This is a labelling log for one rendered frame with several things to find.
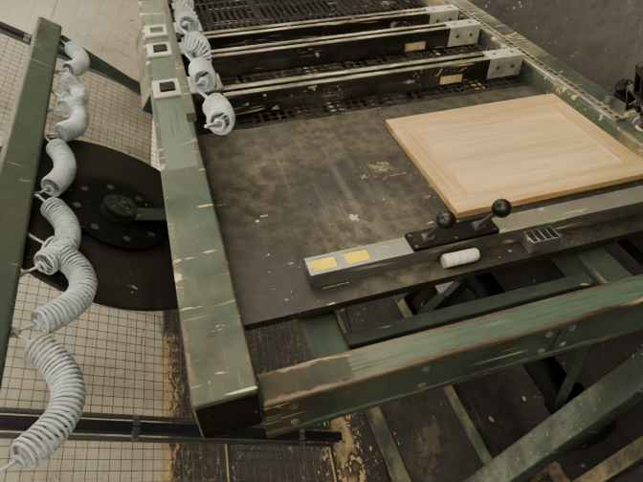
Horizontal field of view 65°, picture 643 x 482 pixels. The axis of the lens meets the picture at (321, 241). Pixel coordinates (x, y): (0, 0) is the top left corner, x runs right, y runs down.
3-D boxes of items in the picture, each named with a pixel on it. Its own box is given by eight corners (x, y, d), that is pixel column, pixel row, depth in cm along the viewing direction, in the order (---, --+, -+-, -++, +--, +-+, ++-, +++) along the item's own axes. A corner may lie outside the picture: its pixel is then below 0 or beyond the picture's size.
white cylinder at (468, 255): (445, 271, 106) (478, 263, 107) (447, 261, 104) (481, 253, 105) (438, 261, 108) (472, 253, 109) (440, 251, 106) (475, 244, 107)
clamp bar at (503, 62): (521, 76, 171) (543, 2, 155) (162, 131, 145) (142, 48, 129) (505, 64, 178) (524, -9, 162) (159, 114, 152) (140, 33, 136)
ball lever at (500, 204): (486, 233, 109) (518, 211, 97) (471, 237, 109) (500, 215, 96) (480, 218, 110) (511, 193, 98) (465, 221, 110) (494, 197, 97)
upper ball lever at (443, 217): (435, 245, 107) (462, 224, 94) (419, 249, 106) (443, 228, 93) (431, 229, 108) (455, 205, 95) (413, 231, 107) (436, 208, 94)
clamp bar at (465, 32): (479, 45, 190) (495, -25, 174) (155, 88, 165) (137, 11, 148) (466, 34, 197) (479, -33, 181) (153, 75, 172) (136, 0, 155)
